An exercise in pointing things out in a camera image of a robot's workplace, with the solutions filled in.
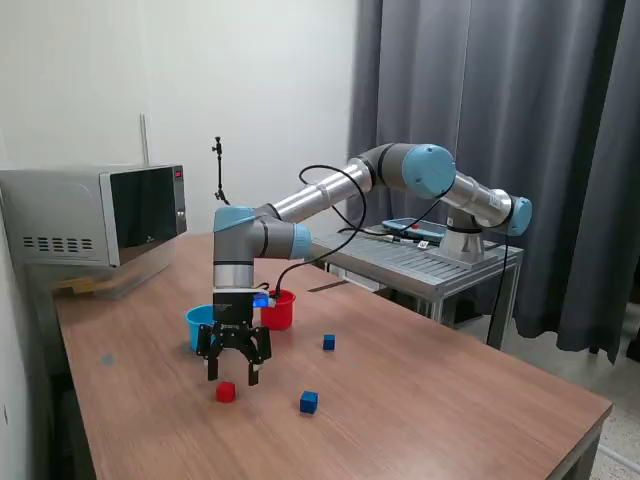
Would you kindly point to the grey curtain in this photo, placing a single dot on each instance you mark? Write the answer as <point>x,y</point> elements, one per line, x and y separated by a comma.
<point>565,100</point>

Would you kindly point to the red cube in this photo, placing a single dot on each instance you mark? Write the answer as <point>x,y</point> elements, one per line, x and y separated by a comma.
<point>225,392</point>

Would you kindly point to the wooden block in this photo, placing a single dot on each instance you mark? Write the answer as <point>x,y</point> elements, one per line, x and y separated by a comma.
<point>80,286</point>

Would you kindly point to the blue teach pendant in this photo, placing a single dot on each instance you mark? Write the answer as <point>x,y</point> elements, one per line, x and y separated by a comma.
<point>410,227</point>

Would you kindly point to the blue cube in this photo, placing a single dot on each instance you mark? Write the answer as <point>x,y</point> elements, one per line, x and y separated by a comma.
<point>328,342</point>
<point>309,402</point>

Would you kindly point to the white pole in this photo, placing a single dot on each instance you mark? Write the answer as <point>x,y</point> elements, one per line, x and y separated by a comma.
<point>144,140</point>

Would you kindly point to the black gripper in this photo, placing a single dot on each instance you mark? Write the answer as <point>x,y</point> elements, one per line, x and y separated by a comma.
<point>232,312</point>

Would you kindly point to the silver microwave oven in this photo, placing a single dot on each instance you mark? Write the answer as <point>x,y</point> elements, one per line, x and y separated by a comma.
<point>65,215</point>

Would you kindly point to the dark strip on table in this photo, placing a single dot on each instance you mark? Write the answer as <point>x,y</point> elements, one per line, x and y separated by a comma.
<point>327,286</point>

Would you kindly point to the silver blue UR5e robot arm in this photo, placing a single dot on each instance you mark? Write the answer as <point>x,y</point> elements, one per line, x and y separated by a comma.
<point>320,195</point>

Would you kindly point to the aluminium profile robot stand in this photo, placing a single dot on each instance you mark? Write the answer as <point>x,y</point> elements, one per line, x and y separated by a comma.
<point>400,260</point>

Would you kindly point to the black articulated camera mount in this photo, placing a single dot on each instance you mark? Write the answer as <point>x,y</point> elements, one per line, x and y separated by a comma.
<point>220,175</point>

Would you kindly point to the blue lit wrist module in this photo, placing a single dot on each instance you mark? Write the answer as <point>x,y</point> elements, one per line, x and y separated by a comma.
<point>261,301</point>

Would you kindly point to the red plastic cup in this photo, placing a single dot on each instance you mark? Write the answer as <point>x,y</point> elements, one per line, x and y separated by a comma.
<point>282,315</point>

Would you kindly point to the blue plastic cup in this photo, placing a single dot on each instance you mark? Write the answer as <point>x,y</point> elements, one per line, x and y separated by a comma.
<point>197,325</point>

